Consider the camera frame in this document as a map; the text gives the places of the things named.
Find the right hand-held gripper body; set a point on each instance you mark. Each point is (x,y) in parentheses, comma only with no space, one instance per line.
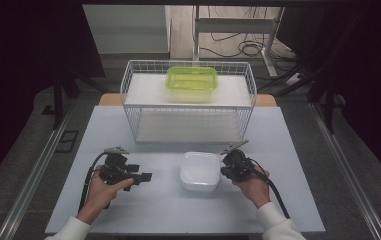
(239,165)

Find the dark curtain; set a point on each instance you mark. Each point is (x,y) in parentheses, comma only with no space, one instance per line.
(361,66)
(18,66)

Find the black stand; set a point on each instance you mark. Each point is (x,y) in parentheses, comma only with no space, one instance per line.
(328,110)
(58,100)

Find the metal floor rail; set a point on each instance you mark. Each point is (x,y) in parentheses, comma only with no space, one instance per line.
(348,170)
(34,170)

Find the person's right hand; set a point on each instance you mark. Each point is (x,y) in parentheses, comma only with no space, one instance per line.
(254,188)

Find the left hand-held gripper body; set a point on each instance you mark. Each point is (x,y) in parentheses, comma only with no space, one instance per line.
(114,168)

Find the white cabinet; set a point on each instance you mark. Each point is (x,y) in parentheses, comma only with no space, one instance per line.
(128,30)

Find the person's left hand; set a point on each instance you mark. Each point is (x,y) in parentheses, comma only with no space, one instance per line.
(101,195)

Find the clear container with green lid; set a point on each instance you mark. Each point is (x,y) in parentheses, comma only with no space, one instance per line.
(191,80)

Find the white metal desk frame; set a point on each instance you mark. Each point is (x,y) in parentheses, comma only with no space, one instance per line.
(234,25)

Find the wooden table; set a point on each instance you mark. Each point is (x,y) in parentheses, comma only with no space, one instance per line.
(109,99)

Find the white plastic container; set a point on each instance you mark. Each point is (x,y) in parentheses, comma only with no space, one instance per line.
(199,170)

